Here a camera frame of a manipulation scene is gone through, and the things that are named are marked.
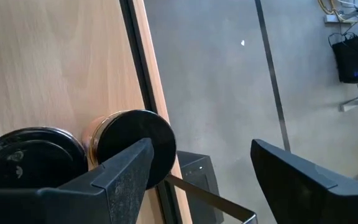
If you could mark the black equipment box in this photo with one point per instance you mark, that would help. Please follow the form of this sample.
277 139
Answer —
353 59

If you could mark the red spice jar black lid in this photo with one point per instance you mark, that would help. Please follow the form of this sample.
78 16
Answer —
33 149

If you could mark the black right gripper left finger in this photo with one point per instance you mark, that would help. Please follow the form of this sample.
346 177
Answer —
104 202

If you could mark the white power strip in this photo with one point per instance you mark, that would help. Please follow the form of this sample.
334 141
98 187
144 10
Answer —
332 18

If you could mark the black computer box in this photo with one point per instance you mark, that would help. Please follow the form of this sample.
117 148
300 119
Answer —
197 186

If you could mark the small white floor scrap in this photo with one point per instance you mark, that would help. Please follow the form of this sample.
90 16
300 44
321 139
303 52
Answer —
242 42

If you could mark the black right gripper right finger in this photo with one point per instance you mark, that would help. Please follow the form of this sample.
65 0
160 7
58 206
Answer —
306 205

